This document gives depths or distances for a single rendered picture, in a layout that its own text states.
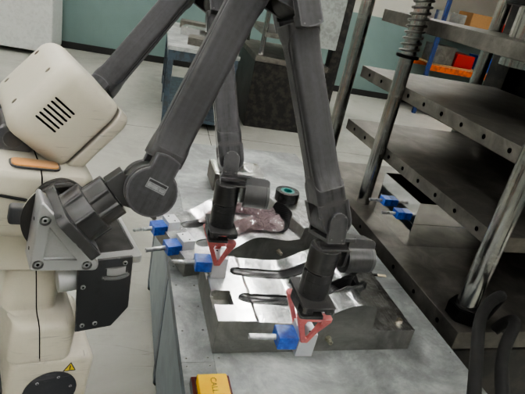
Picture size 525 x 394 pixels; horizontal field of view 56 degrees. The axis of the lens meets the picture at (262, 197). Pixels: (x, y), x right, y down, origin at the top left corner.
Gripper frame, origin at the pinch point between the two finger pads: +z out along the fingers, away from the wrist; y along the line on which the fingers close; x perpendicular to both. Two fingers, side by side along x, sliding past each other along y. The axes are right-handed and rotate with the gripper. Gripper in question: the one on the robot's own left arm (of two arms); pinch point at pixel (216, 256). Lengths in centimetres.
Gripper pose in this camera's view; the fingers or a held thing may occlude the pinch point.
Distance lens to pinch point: 122.1
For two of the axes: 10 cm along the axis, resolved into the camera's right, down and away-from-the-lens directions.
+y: -2.3, -4.0, 8.9
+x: -9.6, -0.7, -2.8
